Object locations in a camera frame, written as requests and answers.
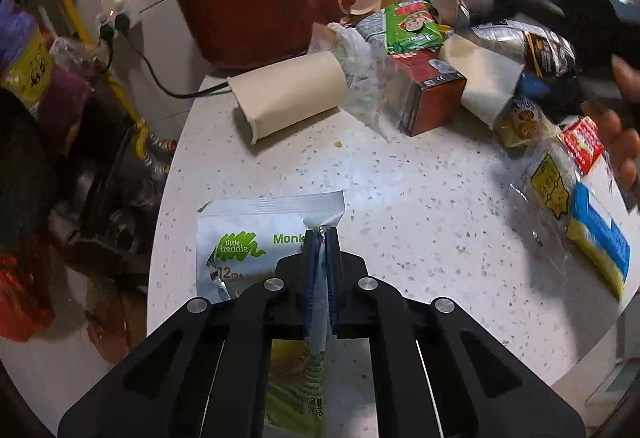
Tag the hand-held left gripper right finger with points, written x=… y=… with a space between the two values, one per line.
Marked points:
x=332 y=278

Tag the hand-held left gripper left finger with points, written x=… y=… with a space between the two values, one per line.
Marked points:
x=311 y=278

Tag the dark snack bag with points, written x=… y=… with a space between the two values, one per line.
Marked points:
x=542 y=51

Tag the white green snack pouch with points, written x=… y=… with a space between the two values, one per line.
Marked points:
x=250 y=223

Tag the person's right hand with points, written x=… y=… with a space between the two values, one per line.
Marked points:
x=625 y=143

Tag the cookie packet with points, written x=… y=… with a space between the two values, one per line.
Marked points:
x=522 y=123

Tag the white paper cup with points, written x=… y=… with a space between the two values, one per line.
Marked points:
x=480 y=78

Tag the small red packet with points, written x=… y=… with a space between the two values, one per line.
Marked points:
x=582 y=143

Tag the clear wrapper with yellow label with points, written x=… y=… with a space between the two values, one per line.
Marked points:
x=547 y=188

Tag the red carton box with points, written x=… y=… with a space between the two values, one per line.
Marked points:
x=430 y=103

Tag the green snack packet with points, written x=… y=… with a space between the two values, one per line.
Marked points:
x=410 y=26

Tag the silver grey packet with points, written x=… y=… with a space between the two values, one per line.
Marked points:
x=371 y=28

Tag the yellow blue packet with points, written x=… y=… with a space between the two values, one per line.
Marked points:
x=597 y=238

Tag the clear plastic bag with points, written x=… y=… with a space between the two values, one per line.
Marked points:
x=365 y=88

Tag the beige paper cup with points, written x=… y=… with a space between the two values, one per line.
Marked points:
x=290 y=93

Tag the yellow gas pipe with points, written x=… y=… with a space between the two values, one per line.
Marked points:
x=122 y=98

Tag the red plastic bag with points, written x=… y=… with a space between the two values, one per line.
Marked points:
x=20 y=298

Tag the white plug adapter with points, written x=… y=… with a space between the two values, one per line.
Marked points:
x=117 y=6

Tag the purple bag with yellow label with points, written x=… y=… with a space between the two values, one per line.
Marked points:
x=20 y=33

